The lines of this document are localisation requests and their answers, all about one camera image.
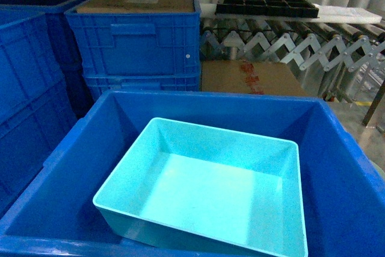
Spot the light cyan plastic bin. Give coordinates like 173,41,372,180
93,117,309,256

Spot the brown cardboard box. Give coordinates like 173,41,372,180
201,60,308,97

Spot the blue crate with cardboard lid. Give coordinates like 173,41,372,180
65,0,201,99

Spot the black compartment tray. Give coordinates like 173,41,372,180
215,0,319,19

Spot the blue stacked crates far left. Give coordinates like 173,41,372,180
1,0,92,214

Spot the expandable roller conveyor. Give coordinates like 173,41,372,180
200,18,384,106

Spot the large blue plastic tote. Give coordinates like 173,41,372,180
1,90,384,256

